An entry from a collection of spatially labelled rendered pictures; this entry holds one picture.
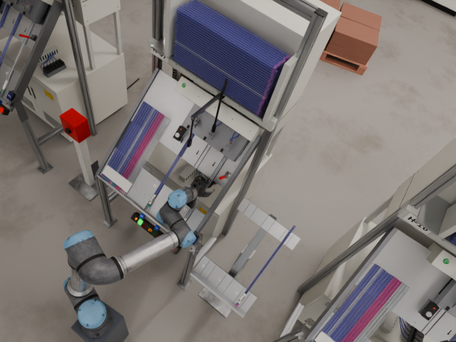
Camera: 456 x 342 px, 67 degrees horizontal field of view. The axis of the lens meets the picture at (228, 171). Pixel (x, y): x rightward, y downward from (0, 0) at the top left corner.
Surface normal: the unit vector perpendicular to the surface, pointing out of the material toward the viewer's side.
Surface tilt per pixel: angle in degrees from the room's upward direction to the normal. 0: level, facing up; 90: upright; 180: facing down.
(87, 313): 8
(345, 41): 90
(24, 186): 0
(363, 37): 0
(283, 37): 90
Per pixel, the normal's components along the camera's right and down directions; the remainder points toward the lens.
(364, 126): 0.18, -0.55
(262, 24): -0.58, 0.61
